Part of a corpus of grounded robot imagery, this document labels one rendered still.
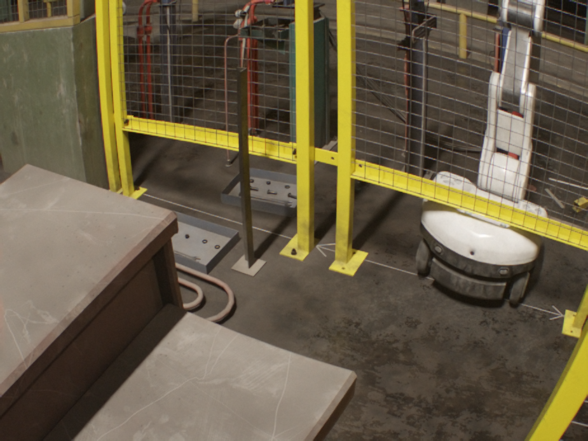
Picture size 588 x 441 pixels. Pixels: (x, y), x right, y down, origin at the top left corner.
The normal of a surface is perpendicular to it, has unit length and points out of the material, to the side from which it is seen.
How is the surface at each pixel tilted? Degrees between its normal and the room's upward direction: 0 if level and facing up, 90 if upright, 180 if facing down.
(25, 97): 90
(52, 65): 90
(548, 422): 90
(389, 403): 0
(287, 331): 0
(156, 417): 0
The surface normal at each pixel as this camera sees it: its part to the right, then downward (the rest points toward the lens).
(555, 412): -0.49, 0.51
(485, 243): -0.34, 0.02
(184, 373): 0.00, -0.82
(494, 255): -0.29, 0.54
